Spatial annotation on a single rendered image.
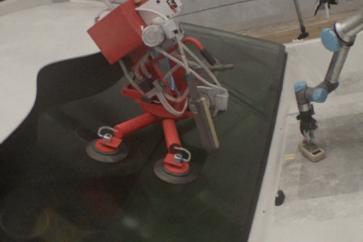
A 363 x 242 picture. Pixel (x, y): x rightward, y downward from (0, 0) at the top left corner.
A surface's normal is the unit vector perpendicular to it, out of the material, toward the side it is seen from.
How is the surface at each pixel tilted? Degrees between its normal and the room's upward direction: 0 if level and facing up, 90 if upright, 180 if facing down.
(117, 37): 90
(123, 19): 90
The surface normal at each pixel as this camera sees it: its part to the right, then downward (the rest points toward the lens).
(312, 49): -0.27, 0.42
